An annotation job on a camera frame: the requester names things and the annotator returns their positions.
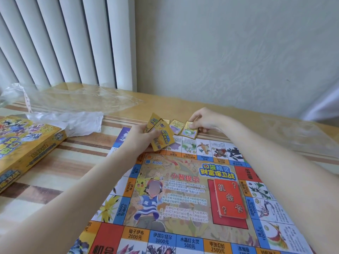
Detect person's left forearm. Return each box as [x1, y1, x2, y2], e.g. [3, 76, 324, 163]
[0, 147, 138, 254]

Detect white crumpled plastic sheet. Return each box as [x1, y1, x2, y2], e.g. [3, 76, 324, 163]
[26, 111, 104, 138]

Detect person's right forearm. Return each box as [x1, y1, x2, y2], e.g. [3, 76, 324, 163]
[218, 117, 339, 254]

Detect yellow game box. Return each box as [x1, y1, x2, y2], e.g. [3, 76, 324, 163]
[0, 116, 67, 194]

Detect person's right hand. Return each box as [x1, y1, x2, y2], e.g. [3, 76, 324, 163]
[189, 107, 226, 134]

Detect purple picture game card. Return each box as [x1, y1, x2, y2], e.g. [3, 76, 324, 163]
[169, 119, 185, 135]

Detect striped beige tablecloth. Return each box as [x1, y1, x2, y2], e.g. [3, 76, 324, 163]
[0, 102, 339, 236]

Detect clear plastic sheet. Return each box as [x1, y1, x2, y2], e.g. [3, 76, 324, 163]
[261, 115, 339, 159]

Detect stack of red cards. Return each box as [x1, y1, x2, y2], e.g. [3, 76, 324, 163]
[214, 178, 247, 219]

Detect colourful paper game board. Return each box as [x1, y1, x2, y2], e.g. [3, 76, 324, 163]
[67, 126, 316, 254]

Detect stack of yellow cards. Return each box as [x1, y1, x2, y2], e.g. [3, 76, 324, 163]
[144, 113, 175, 152]

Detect white vertical blinds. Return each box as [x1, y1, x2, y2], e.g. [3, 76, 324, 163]
[0, 0, 137, 92]

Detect person's left hand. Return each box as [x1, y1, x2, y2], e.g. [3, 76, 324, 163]
[119, 124, 161, 157]

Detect clear plastic bag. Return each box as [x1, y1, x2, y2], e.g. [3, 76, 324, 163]
[0, 82, 144, 114]

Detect green picture game card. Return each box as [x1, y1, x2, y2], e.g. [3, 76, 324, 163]
[181, 121, 199, 140]

